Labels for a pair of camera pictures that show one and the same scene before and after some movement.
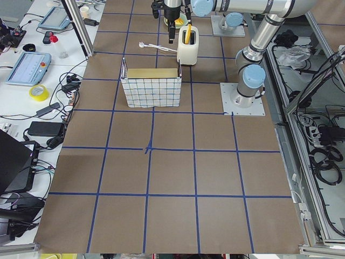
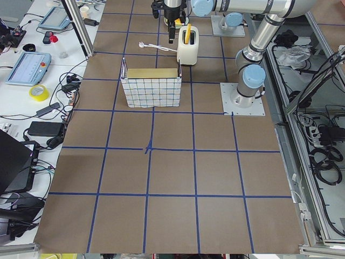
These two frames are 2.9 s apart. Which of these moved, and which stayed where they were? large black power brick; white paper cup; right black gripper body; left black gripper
Moved: right black gripper body
Stayed: large black power brick; white paper cup; left black gripper
